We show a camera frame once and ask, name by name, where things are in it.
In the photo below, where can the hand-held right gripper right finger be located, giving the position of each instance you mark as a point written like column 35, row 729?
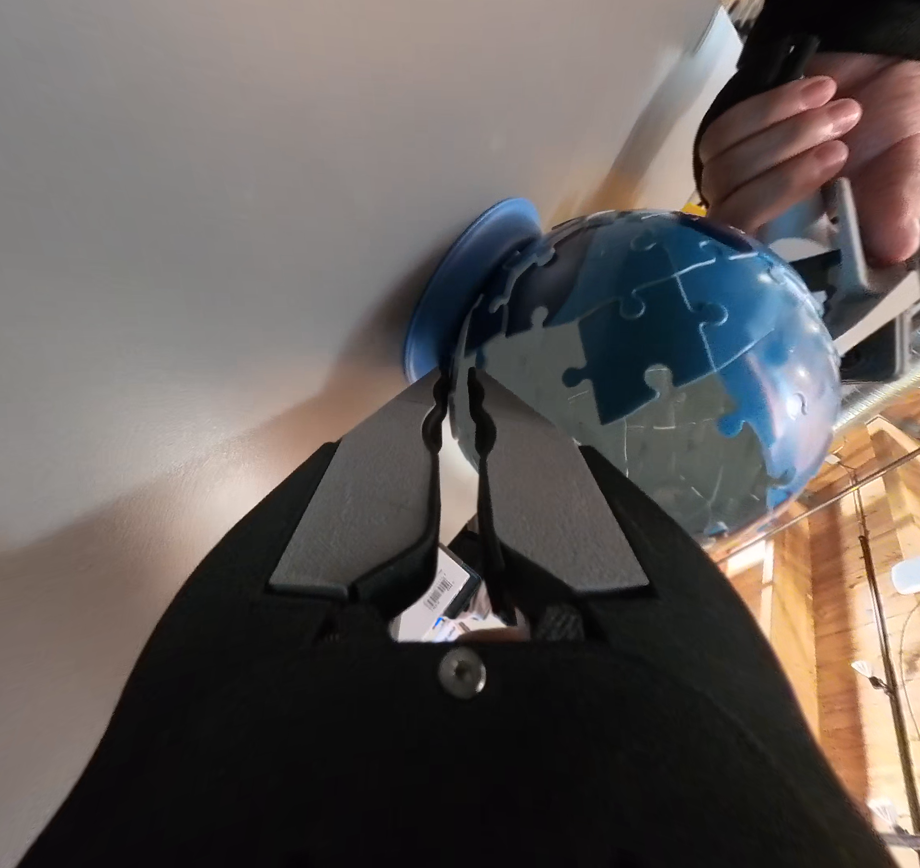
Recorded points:
column 553, row 523

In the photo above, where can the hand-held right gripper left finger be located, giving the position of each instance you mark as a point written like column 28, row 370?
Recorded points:
column 366, row 516

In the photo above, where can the blue puzzle ball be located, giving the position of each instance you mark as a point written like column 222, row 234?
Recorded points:
column 683, row 350

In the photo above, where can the printed cardboard puzzle box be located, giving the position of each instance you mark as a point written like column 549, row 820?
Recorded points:
column 438, row 595

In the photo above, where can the person's left hand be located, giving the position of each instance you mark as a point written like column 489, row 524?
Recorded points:
column 790, row 135

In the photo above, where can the black metal pole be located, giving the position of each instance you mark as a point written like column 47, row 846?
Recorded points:
column 877, row 631

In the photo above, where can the silver flexible duct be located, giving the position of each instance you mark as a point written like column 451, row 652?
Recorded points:
column 884, row 401

